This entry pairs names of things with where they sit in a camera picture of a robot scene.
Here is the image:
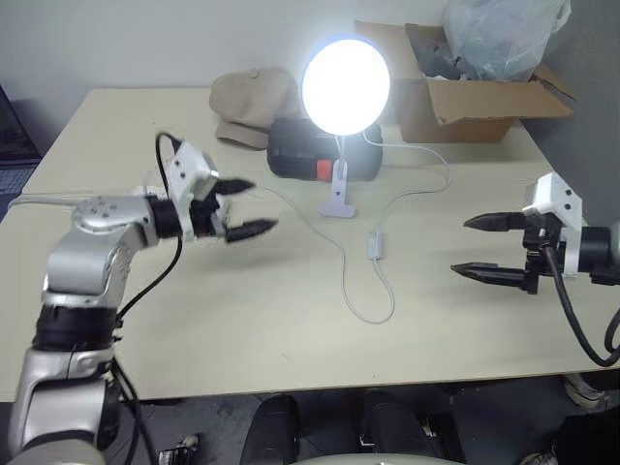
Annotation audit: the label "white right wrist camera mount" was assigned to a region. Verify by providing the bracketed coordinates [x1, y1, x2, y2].
[521, 171, 583, 281]

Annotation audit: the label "clear plastic bag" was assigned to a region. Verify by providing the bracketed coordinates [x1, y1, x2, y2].
[442, 0, 574, 83]

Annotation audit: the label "white inline cord switch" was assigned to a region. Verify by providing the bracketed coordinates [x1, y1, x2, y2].
[365, 231, 388, 262]

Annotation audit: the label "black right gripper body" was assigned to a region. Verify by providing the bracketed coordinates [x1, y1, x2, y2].
[520, 211, 568, 296]

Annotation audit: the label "white round desk lamp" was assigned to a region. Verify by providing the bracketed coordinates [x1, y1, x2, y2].
[300, 32, 392, 220]

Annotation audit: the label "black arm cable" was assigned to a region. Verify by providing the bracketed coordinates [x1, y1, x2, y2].
[114, 131, 189, 322]
[542, 243, 620, 368]

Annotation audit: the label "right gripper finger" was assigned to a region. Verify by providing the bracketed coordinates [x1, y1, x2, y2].
[449, 261, 529, 292]
[462, 210, 527, 233]

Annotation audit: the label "dark laptop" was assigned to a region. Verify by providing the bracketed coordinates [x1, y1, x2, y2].
[0, 80, 43, 196]

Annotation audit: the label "white lamp cord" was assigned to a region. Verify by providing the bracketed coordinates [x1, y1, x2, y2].
[259, 133, 453, 325]

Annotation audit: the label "black floor object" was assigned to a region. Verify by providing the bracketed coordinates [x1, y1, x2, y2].
[156, 432, 201, 465]

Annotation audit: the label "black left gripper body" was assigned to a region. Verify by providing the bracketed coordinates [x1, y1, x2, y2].
[189, 180, 234, 239]

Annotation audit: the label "grey items in box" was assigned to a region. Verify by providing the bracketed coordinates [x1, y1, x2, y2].
[418, 40, 467, 81]

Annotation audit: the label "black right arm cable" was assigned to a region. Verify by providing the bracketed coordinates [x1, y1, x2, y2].
[542, 243, 620, 368]

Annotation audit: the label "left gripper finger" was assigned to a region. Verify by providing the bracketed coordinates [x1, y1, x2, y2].
[215, 177, 259, 198]
[225, 218, 281, 244]

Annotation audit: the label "black case with red button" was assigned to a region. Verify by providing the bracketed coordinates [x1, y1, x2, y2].
[265, 116, 385, 183]

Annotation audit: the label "brown cardboard box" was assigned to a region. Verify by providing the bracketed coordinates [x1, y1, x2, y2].
[354, 19, 578, 144]

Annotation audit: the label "beige newsboy cap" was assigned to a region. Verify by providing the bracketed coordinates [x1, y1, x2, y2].
[208, 67, 305, 151]

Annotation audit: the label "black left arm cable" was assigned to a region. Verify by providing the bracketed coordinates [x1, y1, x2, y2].
[114, 131, 189, 322]

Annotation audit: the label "white sneaker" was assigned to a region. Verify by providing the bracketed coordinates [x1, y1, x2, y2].
[519, 444, 559, 465]
[563, 371, 612, 409]

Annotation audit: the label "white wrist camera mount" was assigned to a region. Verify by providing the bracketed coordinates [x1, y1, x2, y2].
[521, 171, 583, 281]
[164, 139, 220, 239]

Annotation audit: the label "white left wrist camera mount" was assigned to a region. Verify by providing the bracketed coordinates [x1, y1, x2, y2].
[164, 139, 220, 239]

